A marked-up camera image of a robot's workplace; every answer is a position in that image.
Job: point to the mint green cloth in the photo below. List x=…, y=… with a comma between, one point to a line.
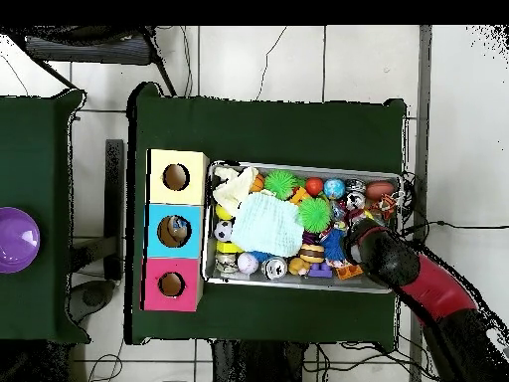
x=268, y=225

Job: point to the crushed clear plastic bottle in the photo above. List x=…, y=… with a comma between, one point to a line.
x=177, y=227

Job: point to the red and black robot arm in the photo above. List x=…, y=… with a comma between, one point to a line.
x=389, y=254

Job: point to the silver mesh bin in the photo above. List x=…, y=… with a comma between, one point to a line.
x=290, y=280

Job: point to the wooden box with three holes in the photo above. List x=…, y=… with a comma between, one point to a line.
x=195, y=183

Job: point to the green spiky rubber ball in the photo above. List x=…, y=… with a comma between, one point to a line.
x=315, y=215
x=280, y=184

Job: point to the white toy baseball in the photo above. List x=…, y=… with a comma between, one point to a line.
x=247, y=262

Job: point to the cream cloth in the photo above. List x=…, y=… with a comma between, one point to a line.
x=232, y=189

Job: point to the dark green tablecloth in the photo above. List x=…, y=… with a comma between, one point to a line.
x=258, y=131
x=32, y=159

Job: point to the black and white soccer ball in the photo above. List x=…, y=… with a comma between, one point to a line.
x=222, y=230

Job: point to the black chair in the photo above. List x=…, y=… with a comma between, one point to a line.
x=87, y=49

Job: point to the purple bowl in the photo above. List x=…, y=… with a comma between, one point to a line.
x=18, y=240

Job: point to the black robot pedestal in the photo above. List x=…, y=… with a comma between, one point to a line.
x=254, y=366

